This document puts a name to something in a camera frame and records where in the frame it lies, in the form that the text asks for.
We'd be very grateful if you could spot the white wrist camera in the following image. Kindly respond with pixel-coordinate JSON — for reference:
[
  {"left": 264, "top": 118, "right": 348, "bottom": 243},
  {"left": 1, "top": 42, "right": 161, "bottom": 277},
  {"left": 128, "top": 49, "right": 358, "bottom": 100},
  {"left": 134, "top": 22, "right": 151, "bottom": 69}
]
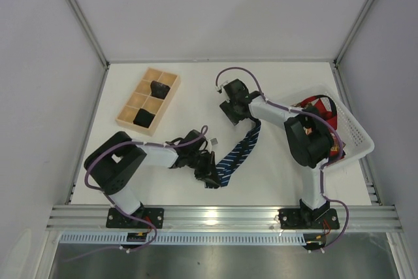
[
  {"left": 208, "top": 138, "right": 218, "bottom": 148},
  {"left": 216, "top": 81, "right": 228, "bottom": 93}
]

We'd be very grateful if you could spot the rolled black tie upper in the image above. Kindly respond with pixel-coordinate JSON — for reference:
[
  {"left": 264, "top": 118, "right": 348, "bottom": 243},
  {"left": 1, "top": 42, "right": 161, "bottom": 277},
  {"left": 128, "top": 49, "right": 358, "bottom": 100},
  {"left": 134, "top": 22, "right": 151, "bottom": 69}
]
[{"left": 150, "top": 80, "right": 170, "bottom": 99}]

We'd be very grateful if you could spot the wooden compartment organizer box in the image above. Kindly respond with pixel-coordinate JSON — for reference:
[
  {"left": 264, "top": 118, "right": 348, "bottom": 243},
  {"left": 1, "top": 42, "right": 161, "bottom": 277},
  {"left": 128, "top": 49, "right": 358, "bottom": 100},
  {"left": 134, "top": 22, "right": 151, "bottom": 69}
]
[{"left": 116, "top": 67, "right": 181, "bottom": 136}]

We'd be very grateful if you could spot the gold patterned tie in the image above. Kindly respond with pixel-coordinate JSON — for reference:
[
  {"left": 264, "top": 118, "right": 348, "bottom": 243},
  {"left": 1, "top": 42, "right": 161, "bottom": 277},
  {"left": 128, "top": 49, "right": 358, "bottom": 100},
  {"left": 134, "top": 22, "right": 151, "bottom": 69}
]
[{"left": 294, "top": 102, "right": 346, "bottom": 162}]

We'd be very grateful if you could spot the right aluminium frame post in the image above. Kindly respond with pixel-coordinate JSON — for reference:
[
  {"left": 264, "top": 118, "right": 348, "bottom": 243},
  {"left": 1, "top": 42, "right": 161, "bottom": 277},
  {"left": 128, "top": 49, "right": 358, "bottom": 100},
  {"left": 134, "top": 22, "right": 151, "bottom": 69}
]
[{"left": 333, "top": 0, "right": 377, "bottom": 67}]

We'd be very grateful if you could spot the aluminium mounting rail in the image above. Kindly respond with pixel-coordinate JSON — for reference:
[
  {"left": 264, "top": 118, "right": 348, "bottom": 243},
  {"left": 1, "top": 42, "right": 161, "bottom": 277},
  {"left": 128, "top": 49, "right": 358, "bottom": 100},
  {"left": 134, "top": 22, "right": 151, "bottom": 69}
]
[{"left": 46, "top": 205, "right": 403, "bottom": 233}]

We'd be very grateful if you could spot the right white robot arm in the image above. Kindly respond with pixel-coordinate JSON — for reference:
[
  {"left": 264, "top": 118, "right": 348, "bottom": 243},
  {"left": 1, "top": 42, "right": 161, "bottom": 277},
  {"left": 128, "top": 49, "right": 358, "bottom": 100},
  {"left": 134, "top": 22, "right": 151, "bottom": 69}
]
[{"left": 219, "top": 79, "right": 334, "bottom": 224}]

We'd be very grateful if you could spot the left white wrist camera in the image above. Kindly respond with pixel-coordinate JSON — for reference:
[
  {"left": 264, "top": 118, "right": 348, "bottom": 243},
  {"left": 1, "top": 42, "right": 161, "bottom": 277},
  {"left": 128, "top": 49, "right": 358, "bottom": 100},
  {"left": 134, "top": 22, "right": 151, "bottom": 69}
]
[{"left": 208, "top": 138, "right": 218, "bottom": 148}]

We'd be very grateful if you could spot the navy blue striped tie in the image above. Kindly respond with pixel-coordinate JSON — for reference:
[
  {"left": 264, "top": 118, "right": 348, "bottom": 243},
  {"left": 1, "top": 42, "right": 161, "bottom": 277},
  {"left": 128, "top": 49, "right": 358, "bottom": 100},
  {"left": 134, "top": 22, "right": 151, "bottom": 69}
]
[{"left": 216, "top": 120, "right": 261, "bottom": 188}]

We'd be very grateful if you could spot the rolled black tie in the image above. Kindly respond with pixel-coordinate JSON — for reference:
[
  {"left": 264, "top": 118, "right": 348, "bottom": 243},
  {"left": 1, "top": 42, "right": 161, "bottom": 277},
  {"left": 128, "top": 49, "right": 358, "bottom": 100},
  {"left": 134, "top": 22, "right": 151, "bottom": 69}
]
[
  {"left": 150, "top": 80, "right": 170, "bottom": 99},
  {"left": 133, "top": 108, "right": 155, "bottom": 128}
]

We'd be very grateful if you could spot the white slotted cable duct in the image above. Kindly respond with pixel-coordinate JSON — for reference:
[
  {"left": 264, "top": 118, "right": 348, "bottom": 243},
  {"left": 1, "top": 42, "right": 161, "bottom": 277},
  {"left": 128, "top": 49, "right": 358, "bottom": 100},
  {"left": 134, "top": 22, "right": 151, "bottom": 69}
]
[{"left": 59, "top": 231, "right": 306, "bottom": 246}]

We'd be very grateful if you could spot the left aluminium frame post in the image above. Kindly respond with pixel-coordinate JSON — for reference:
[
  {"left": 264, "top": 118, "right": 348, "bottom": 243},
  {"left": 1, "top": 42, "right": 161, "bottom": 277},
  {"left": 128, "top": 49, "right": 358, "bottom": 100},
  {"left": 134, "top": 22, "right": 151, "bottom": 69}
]
[{"left": 65, "top": 0, "right": 109, "bottom": 70}]

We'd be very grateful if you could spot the red tie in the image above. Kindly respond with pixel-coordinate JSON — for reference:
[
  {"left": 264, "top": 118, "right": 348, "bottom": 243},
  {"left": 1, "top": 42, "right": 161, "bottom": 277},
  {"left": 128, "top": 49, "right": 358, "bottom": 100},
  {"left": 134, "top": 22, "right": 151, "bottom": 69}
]
[{"left": 299, "top": 95, "right": 338, "bottom": 130}]

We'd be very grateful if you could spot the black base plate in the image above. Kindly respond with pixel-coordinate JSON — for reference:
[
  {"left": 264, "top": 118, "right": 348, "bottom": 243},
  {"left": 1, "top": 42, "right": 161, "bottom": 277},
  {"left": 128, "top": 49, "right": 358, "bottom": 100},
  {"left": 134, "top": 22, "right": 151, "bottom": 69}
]
[
  {"left": 105, "top": 206, "right": 165, "bottom": 229},
  {"left": 278, "top": 208, "right": 340, "bottom": 230}
]

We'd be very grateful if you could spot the rolled black tie lower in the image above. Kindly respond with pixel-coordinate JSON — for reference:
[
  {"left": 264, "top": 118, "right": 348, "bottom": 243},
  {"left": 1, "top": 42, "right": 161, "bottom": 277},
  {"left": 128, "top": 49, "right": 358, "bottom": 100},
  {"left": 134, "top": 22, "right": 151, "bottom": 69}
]
[{"left": 133, "top": 108, "right": 155, "bottom": 128}]

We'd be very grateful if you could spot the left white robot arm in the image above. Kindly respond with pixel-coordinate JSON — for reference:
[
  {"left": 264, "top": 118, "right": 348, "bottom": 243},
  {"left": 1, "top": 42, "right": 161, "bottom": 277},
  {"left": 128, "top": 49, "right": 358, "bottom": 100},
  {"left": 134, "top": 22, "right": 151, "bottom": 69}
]
[{"left": 84, "top": 126, "right": 221, "bottom": 221}]

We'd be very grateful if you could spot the white plastic basket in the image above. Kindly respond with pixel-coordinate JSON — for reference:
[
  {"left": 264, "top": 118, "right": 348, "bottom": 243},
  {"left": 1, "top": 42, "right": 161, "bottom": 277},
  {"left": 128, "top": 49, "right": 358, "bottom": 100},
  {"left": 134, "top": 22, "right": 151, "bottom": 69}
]
[{"left": 281, "top": 84, "right": 375, "bottom": 171}]

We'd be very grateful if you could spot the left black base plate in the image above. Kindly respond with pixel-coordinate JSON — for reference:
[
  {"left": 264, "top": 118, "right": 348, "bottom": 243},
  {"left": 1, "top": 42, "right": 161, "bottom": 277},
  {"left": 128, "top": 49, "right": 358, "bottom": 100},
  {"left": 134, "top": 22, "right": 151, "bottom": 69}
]
[{"left": 105, "top": 206, "right": 165, "bottom": 229}]

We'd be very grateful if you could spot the aluminium frame post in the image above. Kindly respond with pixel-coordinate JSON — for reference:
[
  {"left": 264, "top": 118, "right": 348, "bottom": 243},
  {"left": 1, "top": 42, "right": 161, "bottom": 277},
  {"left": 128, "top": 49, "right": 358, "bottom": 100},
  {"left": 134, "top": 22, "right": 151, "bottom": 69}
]
[
  {"left": 333, "top": 0, "right": 377, "bottom": 67},
  {"left": 65, "top": 0, "right": 109, "bottom": 70}
]

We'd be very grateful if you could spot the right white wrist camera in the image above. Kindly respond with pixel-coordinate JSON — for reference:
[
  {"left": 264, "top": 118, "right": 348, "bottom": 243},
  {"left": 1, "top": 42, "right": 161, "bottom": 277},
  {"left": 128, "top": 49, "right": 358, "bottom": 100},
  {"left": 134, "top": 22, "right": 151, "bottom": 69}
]
[{"left": 216, "top": 81, "right": 228, "bottom": 93}]

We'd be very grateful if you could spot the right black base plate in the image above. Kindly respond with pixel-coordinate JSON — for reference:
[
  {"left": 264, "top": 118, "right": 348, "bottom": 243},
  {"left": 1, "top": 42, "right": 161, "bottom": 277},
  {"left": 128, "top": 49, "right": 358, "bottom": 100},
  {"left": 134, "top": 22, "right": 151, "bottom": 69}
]
[{"left": 278, "top": 208, "right": 340, "bottom": 230}]

